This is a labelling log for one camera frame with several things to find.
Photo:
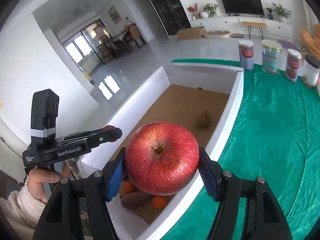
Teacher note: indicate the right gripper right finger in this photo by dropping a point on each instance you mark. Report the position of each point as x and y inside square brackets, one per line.
[210, 172]

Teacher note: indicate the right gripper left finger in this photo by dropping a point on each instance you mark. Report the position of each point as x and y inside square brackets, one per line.
[115, 171]

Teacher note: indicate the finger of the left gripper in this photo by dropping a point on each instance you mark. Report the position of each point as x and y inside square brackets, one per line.
[111, 133]

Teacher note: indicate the large orange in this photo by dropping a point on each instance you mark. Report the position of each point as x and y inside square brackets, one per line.
[127, 187]

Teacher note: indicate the red apple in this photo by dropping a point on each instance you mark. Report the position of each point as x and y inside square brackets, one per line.
[161, 158]

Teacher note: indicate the small tangerine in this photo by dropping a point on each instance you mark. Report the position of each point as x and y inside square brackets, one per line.
[159, 202]

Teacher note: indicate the left forearm cream sleeve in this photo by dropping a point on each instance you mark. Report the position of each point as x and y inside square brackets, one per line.
[22, 211]

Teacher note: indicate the left hand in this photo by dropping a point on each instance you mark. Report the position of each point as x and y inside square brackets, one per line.
[37, 176]

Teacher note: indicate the sweet potato in box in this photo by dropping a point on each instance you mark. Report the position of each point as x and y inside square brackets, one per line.
[134, 200]

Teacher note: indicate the dark brown passion fruit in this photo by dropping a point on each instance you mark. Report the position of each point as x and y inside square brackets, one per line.
[203, 120]

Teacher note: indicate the white cardboard box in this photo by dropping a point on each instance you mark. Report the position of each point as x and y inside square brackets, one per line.
[180, 108]

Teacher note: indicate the brown cardboard box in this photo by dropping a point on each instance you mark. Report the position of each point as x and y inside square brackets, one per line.
[191, 33]

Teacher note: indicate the red-label white can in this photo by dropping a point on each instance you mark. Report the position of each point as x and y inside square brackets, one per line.
[246, 53]

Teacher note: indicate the black-lid white jar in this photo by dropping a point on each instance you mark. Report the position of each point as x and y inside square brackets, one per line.
[311, 67]

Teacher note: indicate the black bookshelf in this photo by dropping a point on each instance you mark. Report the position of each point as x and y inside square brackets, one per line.
[172, 15]

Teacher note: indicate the teal-label glass jar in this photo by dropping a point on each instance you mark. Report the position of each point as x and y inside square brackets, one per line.
[271, 55]

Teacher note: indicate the red-label can with food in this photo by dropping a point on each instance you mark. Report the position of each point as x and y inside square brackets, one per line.
[292, 64]

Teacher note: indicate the wooden stool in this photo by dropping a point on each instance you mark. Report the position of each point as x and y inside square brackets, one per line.
[260, 26]

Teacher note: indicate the white tv cabinet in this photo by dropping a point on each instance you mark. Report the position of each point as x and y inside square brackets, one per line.
[275, 29]

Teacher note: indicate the orange lounge chair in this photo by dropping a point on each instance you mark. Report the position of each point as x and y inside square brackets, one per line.
[311, 43]

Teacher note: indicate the black television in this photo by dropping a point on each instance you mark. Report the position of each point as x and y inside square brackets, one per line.
[248, 7]

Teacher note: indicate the potted green plant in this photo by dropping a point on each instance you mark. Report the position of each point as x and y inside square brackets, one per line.
[283, 13]

